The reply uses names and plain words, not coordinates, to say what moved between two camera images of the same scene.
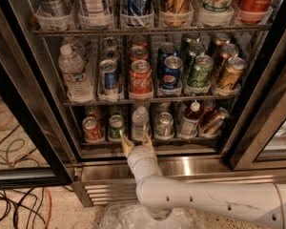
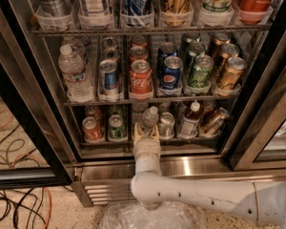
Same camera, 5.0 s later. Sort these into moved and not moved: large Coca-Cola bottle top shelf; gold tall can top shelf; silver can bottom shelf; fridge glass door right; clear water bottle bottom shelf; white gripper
Moved: white gripper; clear water bottle bottom shelf
Not moved: silver can bottom shelf; gold tall can top shelf; large Coca-Cola bottle top shelf; fridge glass door right
